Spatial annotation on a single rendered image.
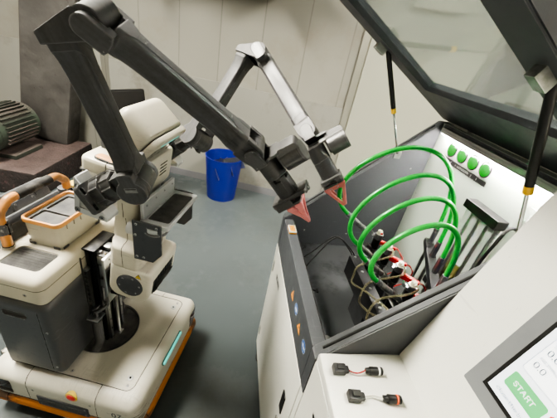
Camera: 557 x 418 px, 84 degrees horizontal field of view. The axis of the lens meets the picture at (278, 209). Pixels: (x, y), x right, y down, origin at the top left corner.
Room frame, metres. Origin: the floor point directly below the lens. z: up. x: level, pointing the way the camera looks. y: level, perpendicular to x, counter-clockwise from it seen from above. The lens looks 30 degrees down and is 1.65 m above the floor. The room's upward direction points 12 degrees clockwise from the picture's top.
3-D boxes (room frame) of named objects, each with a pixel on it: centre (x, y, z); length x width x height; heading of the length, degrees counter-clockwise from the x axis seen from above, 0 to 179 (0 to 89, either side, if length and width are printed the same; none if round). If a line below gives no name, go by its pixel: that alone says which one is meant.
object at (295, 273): (0.85, -0.12, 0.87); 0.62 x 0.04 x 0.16; 12
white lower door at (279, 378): (0.85, -0.10, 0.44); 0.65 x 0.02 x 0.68; 12
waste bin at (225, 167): (2.93, 0.62, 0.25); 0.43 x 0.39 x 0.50; 86
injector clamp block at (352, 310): (0.78, -0.38, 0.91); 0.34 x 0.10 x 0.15; 12
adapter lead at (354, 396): (0.41, -0.29, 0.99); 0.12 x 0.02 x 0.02; 96
